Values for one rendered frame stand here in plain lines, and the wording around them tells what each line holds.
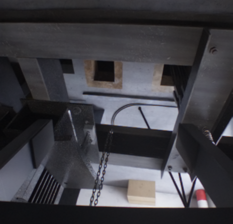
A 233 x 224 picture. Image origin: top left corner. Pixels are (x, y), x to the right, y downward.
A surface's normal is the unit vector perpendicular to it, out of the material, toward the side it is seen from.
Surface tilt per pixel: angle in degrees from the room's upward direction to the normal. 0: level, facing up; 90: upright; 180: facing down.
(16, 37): 0
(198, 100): 0
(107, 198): 90
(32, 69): 0
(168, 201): 90
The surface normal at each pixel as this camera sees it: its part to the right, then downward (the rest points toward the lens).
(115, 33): -0.15, 0.65
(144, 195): -0.14, -0.76
